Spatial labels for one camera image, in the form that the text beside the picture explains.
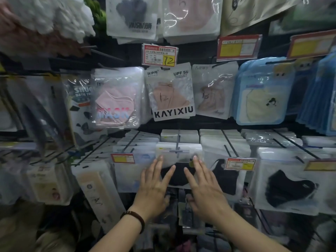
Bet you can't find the person's left hand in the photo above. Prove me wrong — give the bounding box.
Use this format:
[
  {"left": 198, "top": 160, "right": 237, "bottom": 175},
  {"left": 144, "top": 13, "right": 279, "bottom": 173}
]
[{"left": 130, "top": 154, "right": 176, "bottom": 221}]

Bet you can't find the person's right hand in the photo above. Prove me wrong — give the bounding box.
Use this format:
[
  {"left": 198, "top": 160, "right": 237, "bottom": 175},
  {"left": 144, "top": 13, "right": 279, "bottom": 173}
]
[{"left": 183, "top": 155, "right": 231, "bottom": 224}]

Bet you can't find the row of translucent mask packets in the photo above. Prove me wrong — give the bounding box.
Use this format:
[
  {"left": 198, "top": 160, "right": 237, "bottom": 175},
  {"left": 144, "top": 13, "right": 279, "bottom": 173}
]
[{"left": 113, "top": 131, "right": 161, "bottom": 193}]

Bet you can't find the row of cream mask packets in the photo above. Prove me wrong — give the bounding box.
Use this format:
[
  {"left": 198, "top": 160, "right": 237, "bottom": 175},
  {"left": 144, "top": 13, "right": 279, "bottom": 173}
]
[{"left": 71, "top": 160, "right": 126, "bottom": 234}]

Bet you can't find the black mask packet pale arc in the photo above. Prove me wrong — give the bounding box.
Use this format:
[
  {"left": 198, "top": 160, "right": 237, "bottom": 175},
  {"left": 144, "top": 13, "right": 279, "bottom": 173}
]
[{"left": 253, "top": 161, "right": 322, "bottom": 216}]

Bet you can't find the grey packet pink mask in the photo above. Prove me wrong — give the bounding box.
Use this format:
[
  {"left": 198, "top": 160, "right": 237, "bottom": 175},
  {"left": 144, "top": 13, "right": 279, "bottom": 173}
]
[{"left": 144, "top": 62, "right": 196, "bottom": 122}]

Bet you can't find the clear packet pink mask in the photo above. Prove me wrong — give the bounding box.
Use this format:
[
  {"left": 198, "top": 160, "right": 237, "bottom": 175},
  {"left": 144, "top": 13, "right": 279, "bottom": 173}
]
[{"left": 90, "top": 66, "right": 145, "bottom": 130}]

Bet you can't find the white packet beige mask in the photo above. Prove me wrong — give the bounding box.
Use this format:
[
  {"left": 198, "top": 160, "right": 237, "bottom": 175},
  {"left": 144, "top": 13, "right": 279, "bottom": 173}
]
[{"left": 191, "top": 61, "right": 239, "bottom": 120}]

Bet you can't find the pale blue packet cream mask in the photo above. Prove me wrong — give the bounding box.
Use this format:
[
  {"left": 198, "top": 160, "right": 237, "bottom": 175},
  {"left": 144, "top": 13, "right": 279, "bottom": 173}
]
[{"left": 232, "top": 57, "right": 296, "bottom": 126}]

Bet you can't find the stack of blue cartoon packets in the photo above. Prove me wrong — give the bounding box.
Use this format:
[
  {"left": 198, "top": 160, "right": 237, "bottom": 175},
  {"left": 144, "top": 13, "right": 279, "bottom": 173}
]
[{"left": 296, "top": 52, "right": 336, "bottom": 136}]

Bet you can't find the white packet grey mask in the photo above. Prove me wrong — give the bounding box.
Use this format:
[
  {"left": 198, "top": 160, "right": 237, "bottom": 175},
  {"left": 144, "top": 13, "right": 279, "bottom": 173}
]
[{"left": 105, "top": 0, "right": 159, "bottom": 45}]

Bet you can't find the glossy packet pink mask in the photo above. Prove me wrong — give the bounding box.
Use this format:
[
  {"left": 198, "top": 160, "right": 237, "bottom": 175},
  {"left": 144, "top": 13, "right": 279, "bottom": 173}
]
[{"left": 161, "top": 0, "right": 224, "bottom": 45}]

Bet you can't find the cream line-drawing mask packet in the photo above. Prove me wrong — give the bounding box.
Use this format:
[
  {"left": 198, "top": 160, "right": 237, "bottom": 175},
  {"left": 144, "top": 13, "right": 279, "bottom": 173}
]
[{"left": 220, "top": 0, "right": 302, "bottom": 37}]

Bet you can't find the pale green mask packet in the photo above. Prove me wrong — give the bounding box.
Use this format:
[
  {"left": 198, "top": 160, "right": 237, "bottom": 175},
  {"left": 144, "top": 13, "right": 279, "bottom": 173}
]
[{"left": 268, "top": 0, "right": 336, "bottom": 36}]

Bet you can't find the person's right forearm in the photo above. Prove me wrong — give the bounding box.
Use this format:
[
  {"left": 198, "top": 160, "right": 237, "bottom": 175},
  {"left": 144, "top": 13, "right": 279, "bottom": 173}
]
[{"left": 214, "top": 207, "right": 291, "bottom": 252}]

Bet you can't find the row of clear hanging packets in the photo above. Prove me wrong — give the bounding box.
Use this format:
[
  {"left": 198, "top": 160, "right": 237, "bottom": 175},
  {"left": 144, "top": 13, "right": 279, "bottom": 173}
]
[{"left": 177, "top": 190, "right": 207, "bottom": 235}]

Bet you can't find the white red price tag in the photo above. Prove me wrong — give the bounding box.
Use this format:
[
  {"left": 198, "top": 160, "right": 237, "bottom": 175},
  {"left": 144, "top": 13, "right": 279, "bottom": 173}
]
[{"left": 224, "top": 157, "right": 257, "bottom": 172}]

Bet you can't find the red yellow price tag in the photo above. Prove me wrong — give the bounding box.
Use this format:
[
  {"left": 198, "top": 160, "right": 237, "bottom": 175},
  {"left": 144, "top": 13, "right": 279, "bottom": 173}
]
[
  {"left": 304, "top": 159, "right": 336, "bottom": 172},
  {"left": 110, "top": 153, "right": 136, "bottom": 165},
  {"left": 216, "top": 34, "right": 263, "bottom": 62},
  {"left": 286, "top": 29, "right": 336, "bottom": 60}
]

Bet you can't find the clear tag holder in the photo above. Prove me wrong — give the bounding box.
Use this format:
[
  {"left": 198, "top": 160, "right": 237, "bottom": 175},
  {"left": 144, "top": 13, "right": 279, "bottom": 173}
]
[{"left": 169, "top": 149, "right": 191, "bottom": 158}]

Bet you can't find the row of small white packets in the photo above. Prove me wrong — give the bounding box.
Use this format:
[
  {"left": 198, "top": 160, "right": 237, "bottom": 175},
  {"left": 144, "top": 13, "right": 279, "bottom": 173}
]
[{"left": 25, "top": 162, "right": 75, "bottom": 207}]

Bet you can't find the cream cap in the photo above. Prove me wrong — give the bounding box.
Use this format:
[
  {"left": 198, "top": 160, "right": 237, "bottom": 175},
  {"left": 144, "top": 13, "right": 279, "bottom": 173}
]
[{"left": 34, "top": 228, "right": 77, "bottom": 252}]

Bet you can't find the black white towel packet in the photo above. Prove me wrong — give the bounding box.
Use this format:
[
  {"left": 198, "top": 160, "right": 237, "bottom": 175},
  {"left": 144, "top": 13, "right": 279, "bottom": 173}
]
[{"left": 63, "top": 76, "right": 108, "bottom": 150}]

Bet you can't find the beige cap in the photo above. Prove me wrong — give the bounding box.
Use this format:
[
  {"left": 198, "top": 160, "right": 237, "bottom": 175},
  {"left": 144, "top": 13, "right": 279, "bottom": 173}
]
[{"left": 0, "top": 202, "right": 45, "bottom": 252}]

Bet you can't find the white price tag yellow corner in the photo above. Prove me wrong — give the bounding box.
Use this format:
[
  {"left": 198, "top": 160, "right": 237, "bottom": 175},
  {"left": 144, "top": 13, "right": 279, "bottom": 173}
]
[{"left": 141, "top": 43, "right": 179, "bottom": 68}]

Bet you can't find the row of clear long packets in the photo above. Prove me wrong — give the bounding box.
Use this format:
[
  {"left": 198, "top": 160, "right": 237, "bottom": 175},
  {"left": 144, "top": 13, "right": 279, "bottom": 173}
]
[{"left": 0, "top": 75, "right": 68, "bottom": 153}]

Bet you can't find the green fluffy item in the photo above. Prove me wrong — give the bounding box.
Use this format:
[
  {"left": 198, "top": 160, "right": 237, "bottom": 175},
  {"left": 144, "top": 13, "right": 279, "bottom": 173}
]
[{"left": 81, "top": 0, "right": 107, "bottom": 30}]

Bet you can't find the pink bath sponge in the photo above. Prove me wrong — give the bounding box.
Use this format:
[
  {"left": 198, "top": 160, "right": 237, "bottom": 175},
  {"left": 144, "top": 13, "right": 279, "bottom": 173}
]
[{"left": 0, "top": 2, "right": 91, "bottom": 60}]

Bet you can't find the white fluffy item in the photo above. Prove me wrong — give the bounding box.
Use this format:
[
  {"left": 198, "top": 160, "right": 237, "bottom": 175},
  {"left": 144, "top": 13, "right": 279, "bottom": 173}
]
[{"left": 8, "top": 0, "right": 96, "bottom": 44}]

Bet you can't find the dark beaded bracelet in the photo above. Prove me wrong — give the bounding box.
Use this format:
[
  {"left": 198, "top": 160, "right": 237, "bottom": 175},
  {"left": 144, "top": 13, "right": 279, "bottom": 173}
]
[{"left": 120, "top": 210, "right": 146, "bottom": 235}]

